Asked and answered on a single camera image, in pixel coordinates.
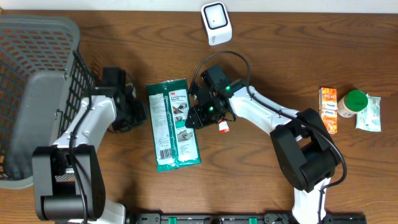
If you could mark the green lid jar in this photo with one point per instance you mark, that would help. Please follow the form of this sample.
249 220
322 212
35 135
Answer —
352 103

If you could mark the grey plastic basket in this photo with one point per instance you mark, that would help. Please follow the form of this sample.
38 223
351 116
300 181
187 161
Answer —
42 84

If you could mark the orange small box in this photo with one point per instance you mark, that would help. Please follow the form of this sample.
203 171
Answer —
329 118
327 98

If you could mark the mint green snack packet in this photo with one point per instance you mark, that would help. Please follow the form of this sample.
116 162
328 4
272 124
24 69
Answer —
369 119

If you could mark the green white package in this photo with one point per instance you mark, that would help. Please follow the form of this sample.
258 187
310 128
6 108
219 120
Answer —
175 144

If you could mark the red stick sachet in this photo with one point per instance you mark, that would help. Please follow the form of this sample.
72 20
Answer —
223 126

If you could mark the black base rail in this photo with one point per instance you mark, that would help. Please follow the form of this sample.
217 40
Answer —
267 218

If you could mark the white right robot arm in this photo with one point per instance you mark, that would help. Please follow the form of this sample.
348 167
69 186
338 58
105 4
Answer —
305 151

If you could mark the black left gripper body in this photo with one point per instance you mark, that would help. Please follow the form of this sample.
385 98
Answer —
135 114

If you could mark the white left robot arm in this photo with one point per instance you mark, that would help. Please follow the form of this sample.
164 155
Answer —
68 183

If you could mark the white barcode scanner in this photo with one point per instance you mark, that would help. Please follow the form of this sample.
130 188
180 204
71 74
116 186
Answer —
216 23

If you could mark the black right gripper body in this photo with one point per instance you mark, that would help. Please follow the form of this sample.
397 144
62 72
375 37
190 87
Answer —
206 114

